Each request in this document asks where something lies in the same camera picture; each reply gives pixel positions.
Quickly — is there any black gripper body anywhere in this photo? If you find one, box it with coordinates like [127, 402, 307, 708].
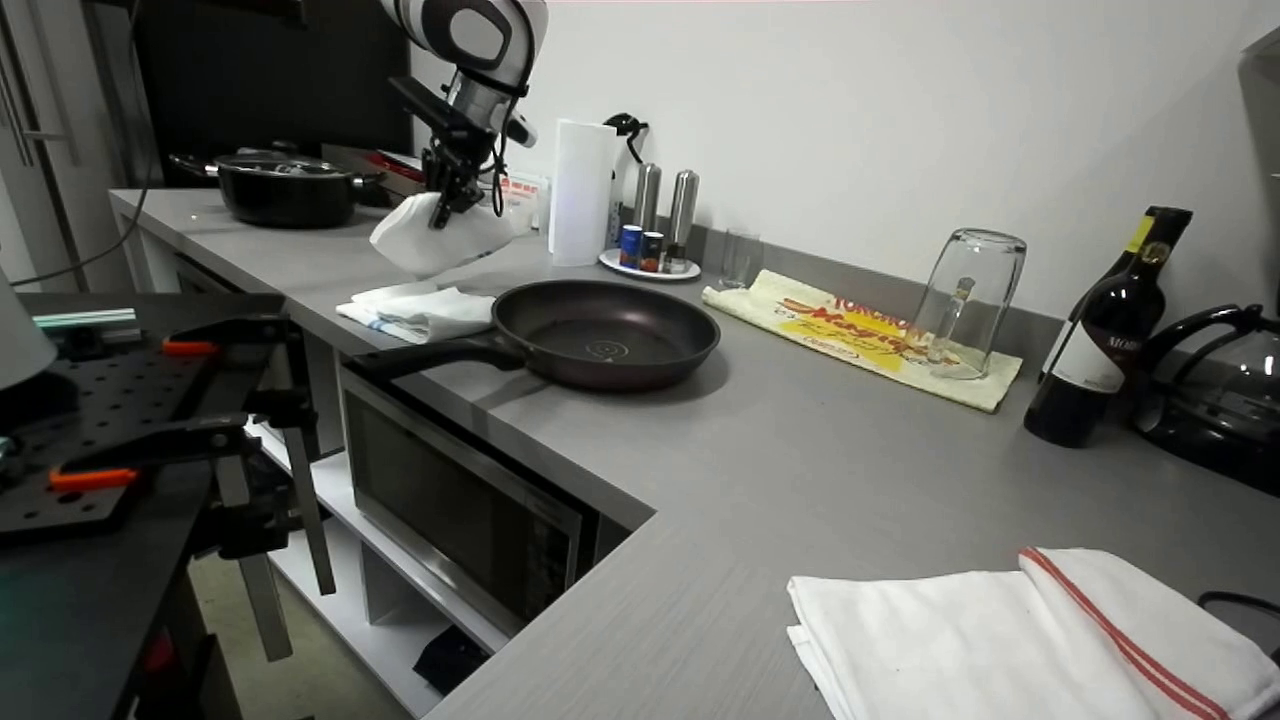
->
[425, 117, 503, 193]

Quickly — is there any plain white cloth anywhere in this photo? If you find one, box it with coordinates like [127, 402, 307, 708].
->
[362, 188, 521, 282]

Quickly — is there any white cloth with blue stripes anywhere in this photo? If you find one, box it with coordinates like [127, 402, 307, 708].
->
[331, 277, 498, 348]

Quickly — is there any black frying pan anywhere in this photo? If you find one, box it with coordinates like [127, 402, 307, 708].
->
[343, 273, 723, 395]

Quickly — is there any clear plastic container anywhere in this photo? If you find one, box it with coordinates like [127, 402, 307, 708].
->
[493, 171, 553, 246]

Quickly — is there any stack of books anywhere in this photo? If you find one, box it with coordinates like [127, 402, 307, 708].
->
[354, 143, 434, 215]

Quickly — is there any white paper towel roll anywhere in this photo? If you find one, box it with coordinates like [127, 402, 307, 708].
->
[543, 117, 619, 264]

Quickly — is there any black pot with lid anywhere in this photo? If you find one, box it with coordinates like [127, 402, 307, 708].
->
[201, 143, 369, 231]

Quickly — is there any metal salt shaker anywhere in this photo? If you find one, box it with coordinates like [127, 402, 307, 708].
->
[627, 157, 662, 240]

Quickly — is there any white plate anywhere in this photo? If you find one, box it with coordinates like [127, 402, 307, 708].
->
[592, 246, 708, 290]

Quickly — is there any metal pepper shaker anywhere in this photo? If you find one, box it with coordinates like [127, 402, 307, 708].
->
[662, 165, 702, 261]

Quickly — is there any black screen panel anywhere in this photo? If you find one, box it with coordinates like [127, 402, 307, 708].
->
[127, 0, 415, 167]

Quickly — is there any small clear tumbler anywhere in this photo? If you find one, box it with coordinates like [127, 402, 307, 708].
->
[717, 228, 766, 293]

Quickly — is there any black built-in microwave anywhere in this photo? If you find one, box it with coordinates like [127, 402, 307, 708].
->
[337, 370, 606, 642]

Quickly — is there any white lower shelf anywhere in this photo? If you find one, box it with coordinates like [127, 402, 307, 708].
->
[260, 450, 527, 720]

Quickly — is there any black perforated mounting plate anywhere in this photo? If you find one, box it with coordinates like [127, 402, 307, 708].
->
[0, 348, 209, 542]

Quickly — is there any small black floor object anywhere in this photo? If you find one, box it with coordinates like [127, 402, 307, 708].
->
[406, 619, 493, 699]

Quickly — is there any upturned clear glass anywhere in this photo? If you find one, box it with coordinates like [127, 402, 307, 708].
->
[906, 223, 1032, 386]

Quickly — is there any black cart top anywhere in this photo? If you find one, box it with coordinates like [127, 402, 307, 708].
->
[0, 293, 295, 720]

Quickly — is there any dark wine bottle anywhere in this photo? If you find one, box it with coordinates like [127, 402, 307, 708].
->
[1018, 202, 1199, 451]

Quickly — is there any white towel with red stripe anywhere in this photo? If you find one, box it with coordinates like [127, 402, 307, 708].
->
[779, 542, 1280, 720]

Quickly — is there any glass coffee carafe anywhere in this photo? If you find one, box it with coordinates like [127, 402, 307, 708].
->
[1120, 299, 1280, 499]

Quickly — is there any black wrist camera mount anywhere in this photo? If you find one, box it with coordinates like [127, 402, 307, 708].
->
[385, 69, 540, 151]

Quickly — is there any black clamp with orange handle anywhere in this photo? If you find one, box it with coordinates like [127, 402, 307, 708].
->
[157, 314, 321, 432]
[43, 407, 341, 599]

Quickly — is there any black cable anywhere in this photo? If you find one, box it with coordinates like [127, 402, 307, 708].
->
[7, 177, 151, 293]
[1191, 590, 1280, 631]

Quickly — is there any aluminium rail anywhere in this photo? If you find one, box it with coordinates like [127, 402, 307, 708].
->
[19, 306, 144, 341]

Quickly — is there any grey door with handle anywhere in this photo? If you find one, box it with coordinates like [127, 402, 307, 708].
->
[0, 0, 138, 293]

